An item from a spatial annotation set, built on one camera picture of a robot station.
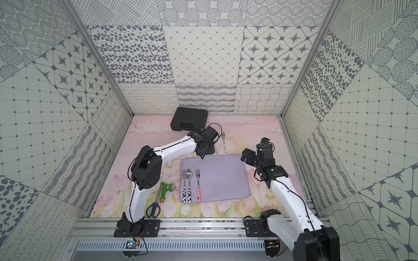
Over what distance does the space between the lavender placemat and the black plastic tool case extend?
253 mm

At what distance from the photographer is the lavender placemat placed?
0.85 m

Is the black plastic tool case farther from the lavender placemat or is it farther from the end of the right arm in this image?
the end of the right arm

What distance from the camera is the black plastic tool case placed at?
3.62 ft

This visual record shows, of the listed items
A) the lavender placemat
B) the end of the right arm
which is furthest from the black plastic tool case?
the end of the right arm
